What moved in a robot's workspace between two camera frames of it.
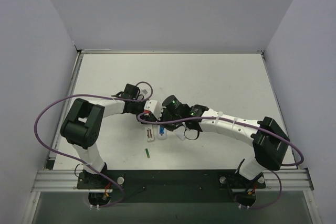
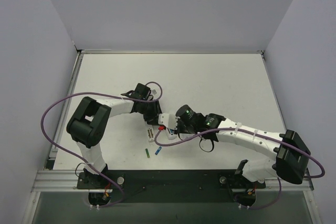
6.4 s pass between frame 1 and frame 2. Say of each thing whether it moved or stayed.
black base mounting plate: stayed
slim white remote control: stayed
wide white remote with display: moved
